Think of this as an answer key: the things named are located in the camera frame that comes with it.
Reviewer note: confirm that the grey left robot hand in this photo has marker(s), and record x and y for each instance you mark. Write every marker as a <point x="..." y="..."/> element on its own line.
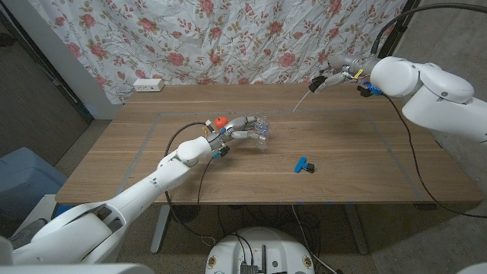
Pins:
<point x="239" y="127"/>

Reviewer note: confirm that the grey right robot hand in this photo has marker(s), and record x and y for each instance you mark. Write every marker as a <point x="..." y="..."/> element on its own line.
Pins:
<point x="342" y="66"/>

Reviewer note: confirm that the clear plastic spray bottle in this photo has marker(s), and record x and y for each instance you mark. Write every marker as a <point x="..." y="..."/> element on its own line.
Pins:
<point x="261" y="133"/>

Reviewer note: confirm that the black trigger sprayer head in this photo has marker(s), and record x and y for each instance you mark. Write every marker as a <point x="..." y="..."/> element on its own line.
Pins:
<point x="316" y="83"/>

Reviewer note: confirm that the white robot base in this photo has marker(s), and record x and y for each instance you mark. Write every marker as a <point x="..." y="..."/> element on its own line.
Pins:
<point x="266" y="243"/>

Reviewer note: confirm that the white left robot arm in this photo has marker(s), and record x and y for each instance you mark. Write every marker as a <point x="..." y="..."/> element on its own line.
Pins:
<point x="95" y="220"/>

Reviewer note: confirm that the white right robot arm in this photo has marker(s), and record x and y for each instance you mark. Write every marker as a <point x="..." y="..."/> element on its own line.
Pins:
<point x="437" y="95"/>

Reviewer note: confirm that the orange toy ball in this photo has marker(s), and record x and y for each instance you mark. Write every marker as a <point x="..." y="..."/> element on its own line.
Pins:
<point x="220" y="122"/>

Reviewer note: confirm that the black stand pole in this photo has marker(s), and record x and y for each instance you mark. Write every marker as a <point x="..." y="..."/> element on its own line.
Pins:
<point x="395" y="34"/>
<point x="45" y="66"/>

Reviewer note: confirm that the blue and black clip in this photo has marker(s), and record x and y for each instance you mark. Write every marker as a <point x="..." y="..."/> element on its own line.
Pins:
<point x="301" y="164"/>

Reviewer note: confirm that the floral backdrop cloth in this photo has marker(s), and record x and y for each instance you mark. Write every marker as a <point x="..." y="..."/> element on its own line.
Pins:
<point x="228" y="38"/>

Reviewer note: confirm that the white power strip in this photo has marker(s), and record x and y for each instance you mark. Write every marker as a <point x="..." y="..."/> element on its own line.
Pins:
<point x="148" y="85"/>

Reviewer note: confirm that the grey table leg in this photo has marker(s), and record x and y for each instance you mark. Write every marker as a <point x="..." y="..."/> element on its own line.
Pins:
<point x="160" y="232"/>
<point x="357" y="232"/>

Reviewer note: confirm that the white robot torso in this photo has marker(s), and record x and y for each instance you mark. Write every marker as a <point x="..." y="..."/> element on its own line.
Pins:
<point x="76" y="269"/>

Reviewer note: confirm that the blue plastic bin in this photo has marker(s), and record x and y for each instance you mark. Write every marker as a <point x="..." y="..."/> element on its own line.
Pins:
<point x="19" y="175"/>

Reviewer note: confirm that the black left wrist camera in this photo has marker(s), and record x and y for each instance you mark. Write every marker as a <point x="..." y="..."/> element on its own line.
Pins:
<point x="222" y="151"/>

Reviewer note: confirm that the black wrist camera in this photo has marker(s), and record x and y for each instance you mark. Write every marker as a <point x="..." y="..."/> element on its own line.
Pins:
<point x="367" y="90"/>
<point x="222" y="151"/>

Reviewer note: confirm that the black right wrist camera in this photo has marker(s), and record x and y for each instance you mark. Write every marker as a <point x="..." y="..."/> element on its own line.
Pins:
<point x="367" y="90"/>

